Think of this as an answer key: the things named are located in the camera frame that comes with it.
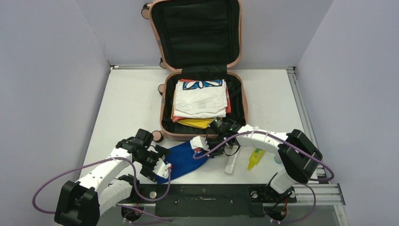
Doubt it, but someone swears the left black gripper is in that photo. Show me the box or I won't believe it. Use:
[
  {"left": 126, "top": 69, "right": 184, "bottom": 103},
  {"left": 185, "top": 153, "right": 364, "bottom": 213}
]
[{"left": 136, "top": 146, "right": 170, "bottom": 181}]

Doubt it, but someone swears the white toothpaste tube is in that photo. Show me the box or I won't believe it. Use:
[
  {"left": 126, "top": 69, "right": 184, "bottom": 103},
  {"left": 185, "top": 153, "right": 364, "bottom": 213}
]
[{"left": 224, "top": 145, "right": 240, "bottom": 174}]

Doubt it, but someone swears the blue towel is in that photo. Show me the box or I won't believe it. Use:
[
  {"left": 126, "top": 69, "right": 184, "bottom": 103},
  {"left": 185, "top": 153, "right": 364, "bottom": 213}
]
[{"left": 164, "top": 141, "right": 214, "bottom": 180}]

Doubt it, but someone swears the yellow green bottle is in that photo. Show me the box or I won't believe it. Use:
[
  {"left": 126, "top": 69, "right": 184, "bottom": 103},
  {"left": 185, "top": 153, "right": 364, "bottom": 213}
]
[{"left": 247, "top": 148, "right": 265, "bottom": 170}]

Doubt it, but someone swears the yellow cloth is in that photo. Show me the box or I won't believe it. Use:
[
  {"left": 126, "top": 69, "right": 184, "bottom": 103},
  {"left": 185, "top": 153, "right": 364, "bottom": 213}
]
[{"left": 171, "top": 107, "right": 218, "bottom": 129}]

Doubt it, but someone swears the red white patterned cloth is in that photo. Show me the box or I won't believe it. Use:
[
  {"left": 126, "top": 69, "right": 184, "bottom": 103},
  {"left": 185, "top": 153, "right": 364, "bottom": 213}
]
[{"left": 171, "top": 78, "right": 232, "bottom": 123}]

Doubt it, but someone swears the small white teal bottle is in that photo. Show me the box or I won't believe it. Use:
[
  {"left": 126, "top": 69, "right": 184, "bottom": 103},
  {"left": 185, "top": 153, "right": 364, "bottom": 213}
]
[{"left": 274, "top": 155, "right": 282, "bottom": 164}]

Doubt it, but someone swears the white shirt blue print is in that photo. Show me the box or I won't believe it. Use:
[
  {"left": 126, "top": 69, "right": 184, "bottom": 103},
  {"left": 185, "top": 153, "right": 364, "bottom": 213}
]
[{"left": 173, "top": 79, "right": 228, "bottom": 120}]

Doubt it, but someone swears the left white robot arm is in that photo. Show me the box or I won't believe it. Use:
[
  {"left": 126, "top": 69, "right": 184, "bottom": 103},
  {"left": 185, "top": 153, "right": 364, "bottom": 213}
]
[{"left": 54, "top": 129, "right": 172, "bottom": 226}]

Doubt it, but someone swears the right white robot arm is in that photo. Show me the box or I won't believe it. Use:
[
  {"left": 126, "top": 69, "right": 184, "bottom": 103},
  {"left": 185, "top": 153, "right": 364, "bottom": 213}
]
[{"left": 209, "top": 117, "right": 323, "bottom": 202}]

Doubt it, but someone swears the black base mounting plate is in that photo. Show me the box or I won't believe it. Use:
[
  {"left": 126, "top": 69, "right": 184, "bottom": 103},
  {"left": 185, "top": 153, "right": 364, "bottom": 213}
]
[{"left": 122, "top": 184, "right": 297, "bottom": 217}]

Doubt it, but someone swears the pink open suitcase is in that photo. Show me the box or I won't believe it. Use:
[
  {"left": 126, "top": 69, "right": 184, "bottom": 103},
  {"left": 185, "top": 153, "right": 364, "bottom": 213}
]
[{"left": 141, "top": 0, "right": 248, "bottom": 141}]

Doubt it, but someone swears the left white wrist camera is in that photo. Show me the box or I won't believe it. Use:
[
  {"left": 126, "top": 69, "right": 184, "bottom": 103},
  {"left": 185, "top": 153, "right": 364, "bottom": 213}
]
[{"left": 153, "top": 158, "right": 172, "bottom": 179}]

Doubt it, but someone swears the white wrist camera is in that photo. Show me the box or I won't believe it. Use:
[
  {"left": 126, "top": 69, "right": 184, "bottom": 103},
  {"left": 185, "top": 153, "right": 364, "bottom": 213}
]
[
  {"left": 190, "top": 136, "right": 209, "bottom": 152},
  {"left": 153, "top": 158, "right": 172, "bottom": 179}
]

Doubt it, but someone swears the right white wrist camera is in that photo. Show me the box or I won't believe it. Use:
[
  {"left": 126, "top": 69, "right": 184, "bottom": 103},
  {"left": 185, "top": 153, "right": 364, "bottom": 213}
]
[{"left": 190, "top": 136, "right": 209, "bottom": 152}]

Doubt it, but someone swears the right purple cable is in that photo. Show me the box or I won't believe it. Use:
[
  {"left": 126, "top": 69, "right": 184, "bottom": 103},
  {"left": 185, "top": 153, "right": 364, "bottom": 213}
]
[{"left": 192, "top": 131, "right": 335, "bottom": 225}]

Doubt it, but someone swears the aluminium frame rail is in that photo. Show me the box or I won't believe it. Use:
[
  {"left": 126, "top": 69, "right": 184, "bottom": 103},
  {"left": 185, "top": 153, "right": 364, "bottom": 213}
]
[{"left": 59, "top": 65, "right": 350, "bottom": 226}]

